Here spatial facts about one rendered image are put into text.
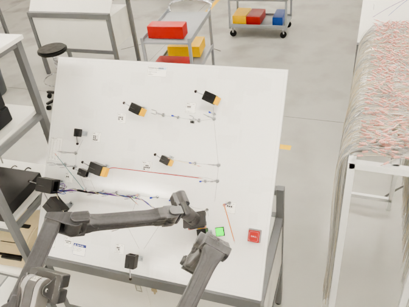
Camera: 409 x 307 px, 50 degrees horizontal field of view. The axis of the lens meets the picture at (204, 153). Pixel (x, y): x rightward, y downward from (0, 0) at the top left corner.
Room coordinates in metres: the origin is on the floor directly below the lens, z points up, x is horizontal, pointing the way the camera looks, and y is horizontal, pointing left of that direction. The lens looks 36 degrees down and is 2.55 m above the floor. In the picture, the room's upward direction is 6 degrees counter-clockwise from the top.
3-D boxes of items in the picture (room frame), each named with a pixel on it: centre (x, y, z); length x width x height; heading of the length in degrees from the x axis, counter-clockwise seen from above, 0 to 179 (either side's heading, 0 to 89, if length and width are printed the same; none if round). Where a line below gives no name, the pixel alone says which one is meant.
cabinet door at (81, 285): (1.50, 0.62, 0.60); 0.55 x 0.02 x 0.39; 69
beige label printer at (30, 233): (1.82, 1.08, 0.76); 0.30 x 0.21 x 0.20; 162
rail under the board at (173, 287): (1.38, 0.37, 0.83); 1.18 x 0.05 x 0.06; 69
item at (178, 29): (4.48, 0.11, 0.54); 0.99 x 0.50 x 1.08; 163
